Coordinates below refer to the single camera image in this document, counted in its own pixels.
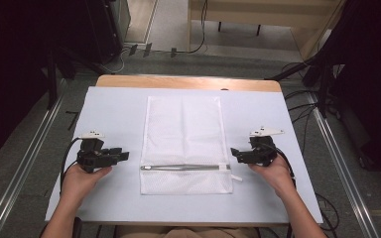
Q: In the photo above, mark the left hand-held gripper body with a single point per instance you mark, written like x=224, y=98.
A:
x=91, y=155

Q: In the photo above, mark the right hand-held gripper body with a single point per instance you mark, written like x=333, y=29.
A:
x=261, y=153

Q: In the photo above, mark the white mesh laundry bag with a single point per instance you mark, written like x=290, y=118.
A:
x=185, y=132

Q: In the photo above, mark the person's right hand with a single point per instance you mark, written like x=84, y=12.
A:
x=278, y=177

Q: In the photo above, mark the person's left hand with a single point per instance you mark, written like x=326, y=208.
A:
x=77, y=183

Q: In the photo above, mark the white table cover sheet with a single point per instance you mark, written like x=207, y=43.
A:
x=119, y=112

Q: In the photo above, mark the black metal stand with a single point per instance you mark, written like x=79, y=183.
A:
x=322, y=82
x=52, y=82

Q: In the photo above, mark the person's beige trousers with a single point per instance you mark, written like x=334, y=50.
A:
x=185, y=232

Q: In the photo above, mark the black curtain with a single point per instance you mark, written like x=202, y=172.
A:
x=373, y=66
x=10, y=66

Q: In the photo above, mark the black cabinet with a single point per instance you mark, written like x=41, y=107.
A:
x=107, y=29

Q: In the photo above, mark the light wooden bench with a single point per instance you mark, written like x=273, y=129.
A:
x=261, y=13

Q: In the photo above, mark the metal floor rail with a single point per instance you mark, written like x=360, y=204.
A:
x=23, y=172
x=340, y=172

